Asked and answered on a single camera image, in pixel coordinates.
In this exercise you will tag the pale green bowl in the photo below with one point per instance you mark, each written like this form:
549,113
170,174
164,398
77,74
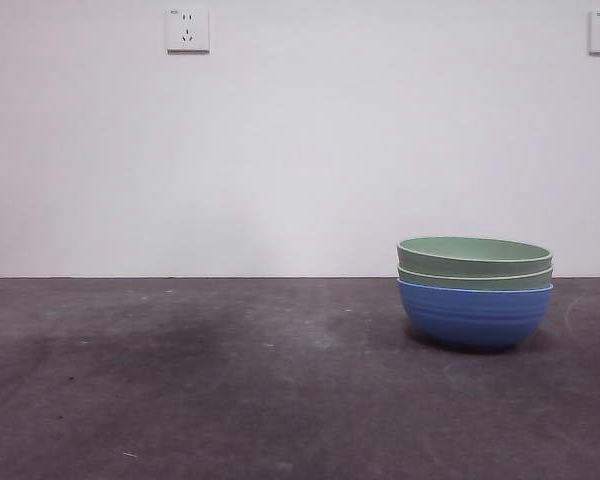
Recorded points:
475,283
472,250

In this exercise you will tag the blue ribbed bowl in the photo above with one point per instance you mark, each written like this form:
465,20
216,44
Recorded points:
475,320

